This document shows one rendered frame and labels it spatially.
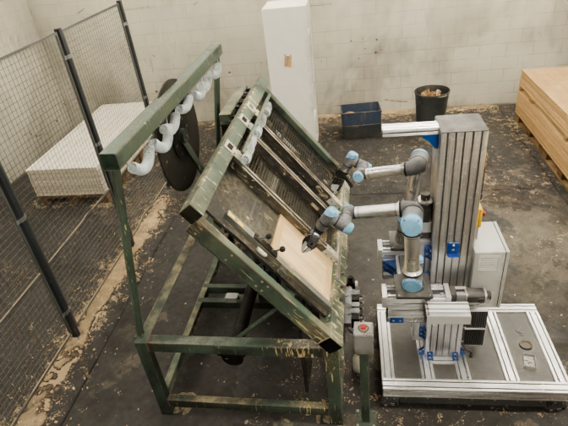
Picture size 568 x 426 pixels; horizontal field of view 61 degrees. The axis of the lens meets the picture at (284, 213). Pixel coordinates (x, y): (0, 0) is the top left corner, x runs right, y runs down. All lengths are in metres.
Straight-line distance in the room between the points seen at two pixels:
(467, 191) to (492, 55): 5.74
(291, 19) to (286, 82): 0.83
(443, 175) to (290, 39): 4.28
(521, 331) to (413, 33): 5.32
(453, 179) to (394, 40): 5.50
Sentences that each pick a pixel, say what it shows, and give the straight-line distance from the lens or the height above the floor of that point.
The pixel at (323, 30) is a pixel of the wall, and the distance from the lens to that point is 8.18.
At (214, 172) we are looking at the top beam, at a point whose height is 1.86.
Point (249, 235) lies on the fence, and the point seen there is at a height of 1.50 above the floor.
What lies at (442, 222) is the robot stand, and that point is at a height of 1.43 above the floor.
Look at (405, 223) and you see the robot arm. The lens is 2.68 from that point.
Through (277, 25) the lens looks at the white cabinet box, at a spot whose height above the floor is 1.84.
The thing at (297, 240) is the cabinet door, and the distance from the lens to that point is 3.37.
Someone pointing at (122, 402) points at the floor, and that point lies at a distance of 4.28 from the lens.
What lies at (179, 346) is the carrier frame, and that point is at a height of 0.76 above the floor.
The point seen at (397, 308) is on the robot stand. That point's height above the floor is 0.89.
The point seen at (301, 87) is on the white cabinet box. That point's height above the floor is 0.99.
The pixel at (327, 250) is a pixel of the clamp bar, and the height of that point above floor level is 1.01.
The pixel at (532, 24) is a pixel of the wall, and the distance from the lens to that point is 8.64.
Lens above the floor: 3.16
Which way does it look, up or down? 33 degrees down
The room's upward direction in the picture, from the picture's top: 7 degrees counter-clockwise
